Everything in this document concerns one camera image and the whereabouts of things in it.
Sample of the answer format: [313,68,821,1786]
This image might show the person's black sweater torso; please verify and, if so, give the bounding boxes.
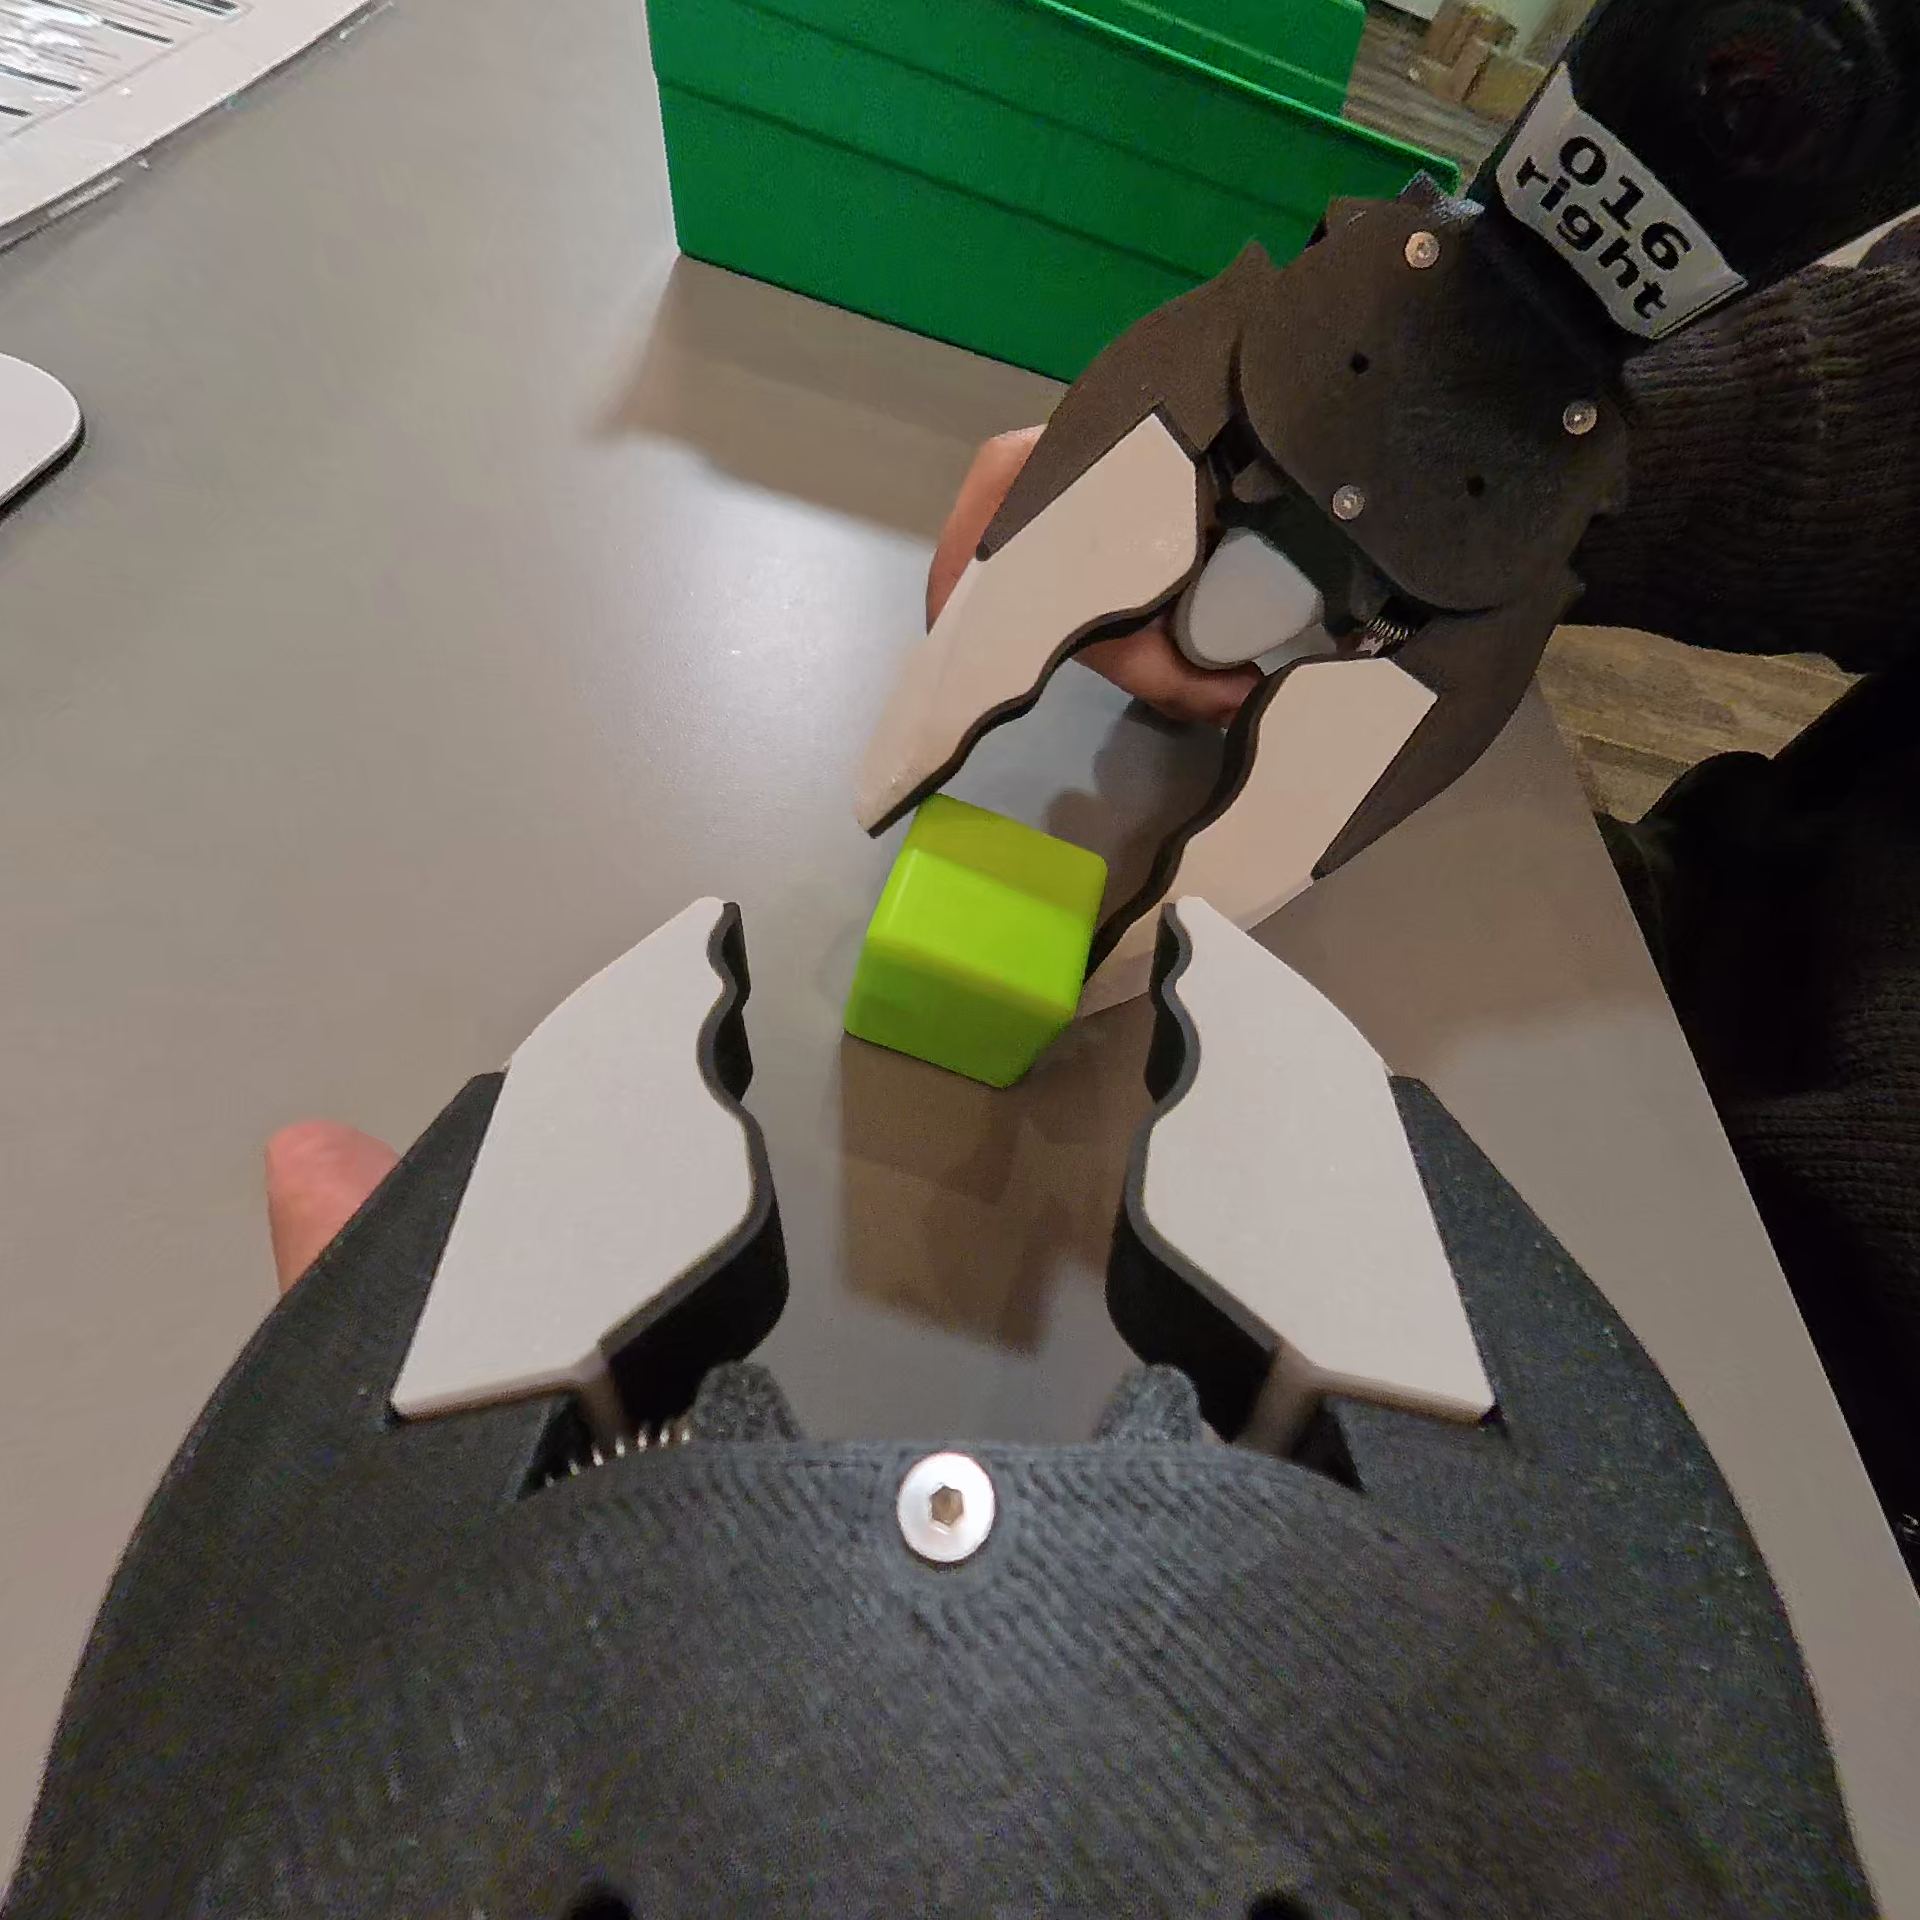
[1598,673,1920,1547]

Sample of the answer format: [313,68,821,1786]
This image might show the lime green magnetic cube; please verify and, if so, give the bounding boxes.
[843,797,1110,1088]

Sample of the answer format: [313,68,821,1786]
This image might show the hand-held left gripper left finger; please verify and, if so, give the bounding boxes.
[391,895,790,1443]

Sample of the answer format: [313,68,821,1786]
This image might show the person's right forearm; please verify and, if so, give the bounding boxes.
[1564,227,1920,680]

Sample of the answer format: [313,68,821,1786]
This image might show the green plastic bin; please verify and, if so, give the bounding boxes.
[645,0,1461,381]

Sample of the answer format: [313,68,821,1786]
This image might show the laminated instruction sheet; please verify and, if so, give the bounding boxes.
[0,0,368,249]

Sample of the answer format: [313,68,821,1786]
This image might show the brown cardboard boxes stack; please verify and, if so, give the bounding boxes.
[1409,0,1554,124]

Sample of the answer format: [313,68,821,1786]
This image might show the person's left hand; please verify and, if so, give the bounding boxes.
[267,1117,403,1299]

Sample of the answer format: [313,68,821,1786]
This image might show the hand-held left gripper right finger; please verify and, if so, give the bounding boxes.
[1110,895,1500,1449]

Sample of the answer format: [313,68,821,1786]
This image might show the white monitor stand base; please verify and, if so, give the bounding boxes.
[0,354,87,513]

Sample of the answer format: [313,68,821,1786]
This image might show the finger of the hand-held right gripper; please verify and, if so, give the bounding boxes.
[1079,661,1437,1022]
[855,413,1209,836]

